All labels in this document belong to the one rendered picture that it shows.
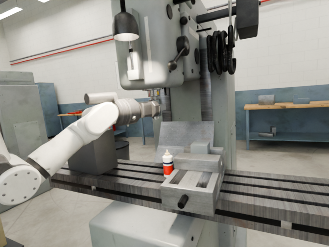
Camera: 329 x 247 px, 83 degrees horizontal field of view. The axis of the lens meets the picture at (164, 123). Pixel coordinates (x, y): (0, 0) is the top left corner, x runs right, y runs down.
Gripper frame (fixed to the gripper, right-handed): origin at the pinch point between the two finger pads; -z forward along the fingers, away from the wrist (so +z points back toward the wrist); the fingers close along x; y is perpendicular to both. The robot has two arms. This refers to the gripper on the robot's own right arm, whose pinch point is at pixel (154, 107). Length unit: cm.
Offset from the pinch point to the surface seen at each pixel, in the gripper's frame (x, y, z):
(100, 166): 22.0, 24.2, 14.7
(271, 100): 51, 22, -368
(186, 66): -6.9, -15.3, -12.9
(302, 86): 12, -1, -440
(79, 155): 32.8, 19.7, 19.1
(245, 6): -24, -36, -29
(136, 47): -5.9, -20.0, 11.3
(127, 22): -12.5, -23.6, 18.8
